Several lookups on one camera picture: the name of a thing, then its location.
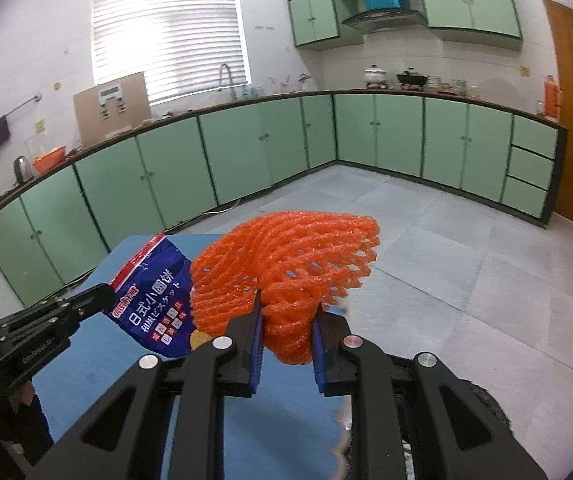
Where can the wall socket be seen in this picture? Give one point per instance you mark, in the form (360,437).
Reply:
(41,126)

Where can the green upper cabinets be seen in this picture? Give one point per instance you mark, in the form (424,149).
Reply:
(471,5)

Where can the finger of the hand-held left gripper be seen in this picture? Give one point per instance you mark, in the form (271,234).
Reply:
(86,300)

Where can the black wok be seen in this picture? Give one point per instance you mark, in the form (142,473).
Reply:
(412,79)

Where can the green lower cabinets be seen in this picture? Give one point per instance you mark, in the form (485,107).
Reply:
(241,145)

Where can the steel electric kettle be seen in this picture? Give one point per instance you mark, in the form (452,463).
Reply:
(23,170)

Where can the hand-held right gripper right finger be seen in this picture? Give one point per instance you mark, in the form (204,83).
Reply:
(319,355)

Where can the white cooking pot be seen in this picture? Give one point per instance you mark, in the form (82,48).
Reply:
(375,76)

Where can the range hood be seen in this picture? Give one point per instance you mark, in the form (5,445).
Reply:
(384,19)

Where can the orange foam fruit net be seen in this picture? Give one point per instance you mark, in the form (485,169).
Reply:
(286,260)

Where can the cardboard box with white device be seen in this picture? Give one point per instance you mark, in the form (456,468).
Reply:
(91,120)

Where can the green cabinets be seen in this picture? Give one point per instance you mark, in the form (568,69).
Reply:
(241,145)
(471,5)

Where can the red thermos flask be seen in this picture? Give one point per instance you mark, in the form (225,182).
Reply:
(552,100)

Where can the blue scalloped tablecloth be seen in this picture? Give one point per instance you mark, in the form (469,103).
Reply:
(96,375)

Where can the orange plastic basin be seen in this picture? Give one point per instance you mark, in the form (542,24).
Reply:
(49,160)

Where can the blue cookie snack packet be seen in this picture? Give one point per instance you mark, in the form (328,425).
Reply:
(156,300)

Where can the metal towel rail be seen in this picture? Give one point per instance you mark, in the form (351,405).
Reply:
(26,104)

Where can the white window blind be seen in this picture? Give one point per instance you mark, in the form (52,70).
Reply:
(166,30)

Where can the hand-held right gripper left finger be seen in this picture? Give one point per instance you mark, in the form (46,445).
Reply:
(255,355)

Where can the steel kitchen faucet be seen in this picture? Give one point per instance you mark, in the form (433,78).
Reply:
(230,85)

